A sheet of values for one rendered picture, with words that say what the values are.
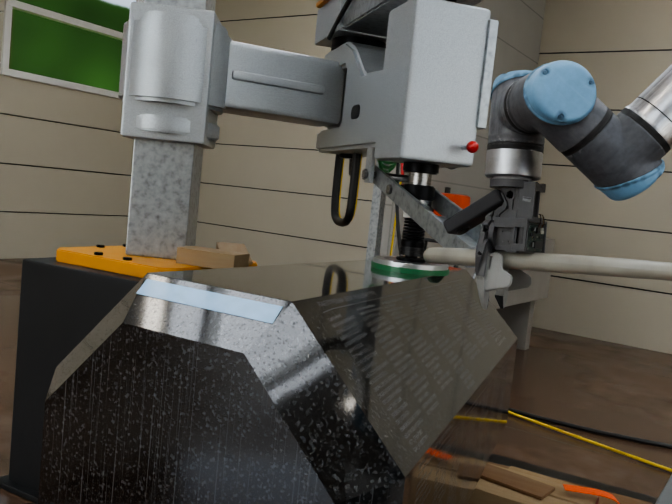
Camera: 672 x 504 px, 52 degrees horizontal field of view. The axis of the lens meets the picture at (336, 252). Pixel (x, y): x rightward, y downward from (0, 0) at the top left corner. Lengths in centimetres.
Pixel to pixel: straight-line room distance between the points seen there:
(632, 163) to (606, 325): 544
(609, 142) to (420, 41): 90
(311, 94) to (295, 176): 557
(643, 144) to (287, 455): 71
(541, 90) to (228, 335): 64
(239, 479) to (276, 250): 694
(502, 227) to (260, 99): 136
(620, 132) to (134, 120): 155
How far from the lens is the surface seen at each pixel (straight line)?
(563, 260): 114
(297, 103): 239
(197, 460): 128
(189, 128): 221
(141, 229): 227
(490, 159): 115
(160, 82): 220
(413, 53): 185
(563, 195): 655
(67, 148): 831
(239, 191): 850
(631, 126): 108
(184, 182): 224
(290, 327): 119
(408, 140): 183
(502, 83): 116
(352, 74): 231
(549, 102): 102
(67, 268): 223
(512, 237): 112
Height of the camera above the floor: 105
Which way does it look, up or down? 5 degrees down
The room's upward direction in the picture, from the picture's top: 6 degrees clockwise
